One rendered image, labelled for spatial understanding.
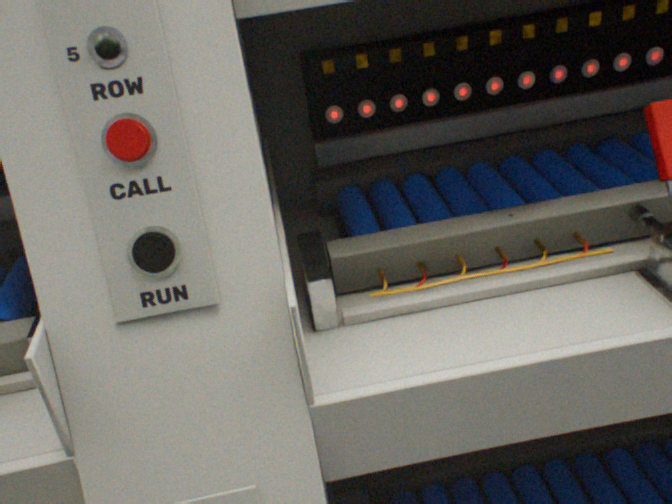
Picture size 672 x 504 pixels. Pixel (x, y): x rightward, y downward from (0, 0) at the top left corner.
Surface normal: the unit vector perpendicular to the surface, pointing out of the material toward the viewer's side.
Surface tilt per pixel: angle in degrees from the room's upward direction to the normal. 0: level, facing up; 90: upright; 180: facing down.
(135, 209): 90
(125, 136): 90
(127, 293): 90
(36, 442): 21
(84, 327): 90
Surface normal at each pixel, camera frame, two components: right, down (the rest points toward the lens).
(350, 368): -0.12, -0.86
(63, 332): 0.10, 0.15
